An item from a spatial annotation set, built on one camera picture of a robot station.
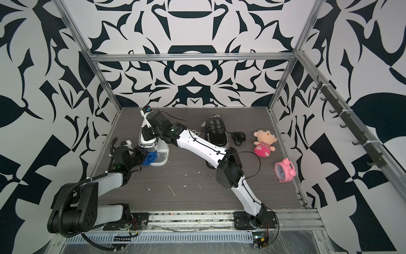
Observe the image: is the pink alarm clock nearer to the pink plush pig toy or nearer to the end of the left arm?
the pink plush pig toy

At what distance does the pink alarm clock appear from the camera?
2.65 ft

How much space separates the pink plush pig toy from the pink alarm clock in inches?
3.5

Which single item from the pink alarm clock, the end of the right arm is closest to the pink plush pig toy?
the pink alarm clock

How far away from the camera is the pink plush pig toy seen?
3.06 feet

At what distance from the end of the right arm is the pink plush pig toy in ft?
1.78

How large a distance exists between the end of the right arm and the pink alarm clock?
1.88 ft

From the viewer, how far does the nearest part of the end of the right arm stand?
23.1 inches

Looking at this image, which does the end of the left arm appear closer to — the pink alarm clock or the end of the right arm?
the end of the right arm

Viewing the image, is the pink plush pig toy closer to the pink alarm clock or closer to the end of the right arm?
the pink alarm clock

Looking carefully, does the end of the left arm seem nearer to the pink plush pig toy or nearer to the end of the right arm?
the end of the right arm
